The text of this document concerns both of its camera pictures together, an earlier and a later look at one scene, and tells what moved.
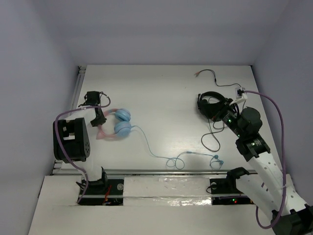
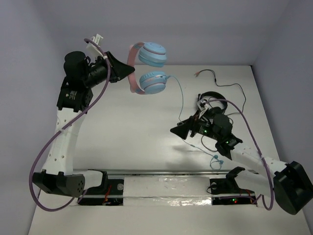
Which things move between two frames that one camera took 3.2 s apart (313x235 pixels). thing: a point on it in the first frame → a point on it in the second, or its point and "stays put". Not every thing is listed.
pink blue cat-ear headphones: (122, 126) → (151, 54)
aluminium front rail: (149, 172) stays put
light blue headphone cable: (215, 157) → (215, 164)
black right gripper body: (227, 115) → (196, 125)
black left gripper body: (98, 117) → (110, 68)
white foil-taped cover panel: (167, 191) stays put
